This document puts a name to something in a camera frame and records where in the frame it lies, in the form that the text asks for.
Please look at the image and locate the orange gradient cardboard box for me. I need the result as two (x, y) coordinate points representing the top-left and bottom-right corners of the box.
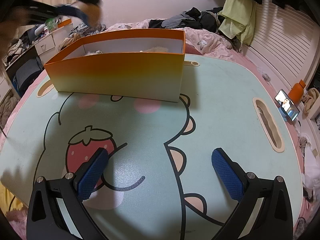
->
(44, 29), (187, 103)

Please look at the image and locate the patterned clothes pile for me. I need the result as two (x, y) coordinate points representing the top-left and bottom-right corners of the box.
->
(70, 22), (107, 37)

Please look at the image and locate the brown garment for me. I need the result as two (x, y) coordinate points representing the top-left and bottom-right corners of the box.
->
(59, 34), (83, 50)

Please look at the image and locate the light green hanging garment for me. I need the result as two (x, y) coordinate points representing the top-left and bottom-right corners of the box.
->
(216, 0), (258, 47)

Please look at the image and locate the beige crumpled cloth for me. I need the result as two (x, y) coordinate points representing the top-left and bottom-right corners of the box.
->
(301, 87), (320, 117)

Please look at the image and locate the white bed headboard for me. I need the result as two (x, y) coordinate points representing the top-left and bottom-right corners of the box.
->
(75, 0), (225, 28)

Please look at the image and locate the orange water bottle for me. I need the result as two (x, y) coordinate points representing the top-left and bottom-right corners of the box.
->
(290, 79), (307, 104)

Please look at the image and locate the white desk with drawers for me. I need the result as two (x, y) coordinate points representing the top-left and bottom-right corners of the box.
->
(0, 17), (73, 100)

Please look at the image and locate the smartphone on stand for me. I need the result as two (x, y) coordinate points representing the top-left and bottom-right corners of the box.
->
(275, 89), (300, 121)

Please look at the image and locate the dark clothes pile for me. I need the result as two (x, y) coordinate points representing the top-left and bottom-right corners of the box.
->
(149, 7), (225, 34)

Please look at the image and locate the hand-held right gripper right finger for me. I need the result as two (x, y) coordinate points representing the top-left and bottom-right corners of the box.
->
(211, 148), (293, 240)

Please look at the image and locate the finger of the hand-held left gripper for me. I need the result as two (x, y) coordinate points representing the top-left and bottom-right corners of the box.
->
(56, 4), (92, 27)

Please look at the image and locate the white louvered cabinet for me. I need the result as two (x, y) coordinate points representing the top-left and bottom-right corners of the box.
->
(240, 0), (320, 95)

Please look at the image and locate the dark grey chair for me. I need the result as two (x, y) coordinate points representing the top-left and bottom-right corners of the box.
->
(12, 59), (44, 93)

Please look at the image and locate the white crumpled cloth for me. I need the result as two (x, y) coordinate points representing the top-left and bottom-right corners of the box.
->
(297, 132), (320, 200)

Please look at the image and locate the grey-brown quilted cloth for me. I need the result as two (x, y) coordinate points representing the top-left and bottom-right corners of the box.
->
(0, 92), (20, 128)

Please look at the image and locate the green bottle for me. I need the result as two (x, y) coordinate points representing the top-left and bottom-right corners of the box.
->
(46, 17), (59, 29)

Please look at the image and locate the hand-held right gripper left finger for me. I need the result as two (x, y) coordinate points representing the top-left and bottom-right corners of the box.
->
(26, 147), (109, 240)

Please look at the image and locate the light clothes heap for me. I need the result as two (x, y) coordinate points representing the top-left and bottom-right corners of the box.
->
(7, 39), (28, 60)

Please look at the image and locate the yellow cloth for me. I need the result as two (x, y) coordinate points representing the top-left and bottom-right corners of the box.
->
(0, 182), (28, 210)

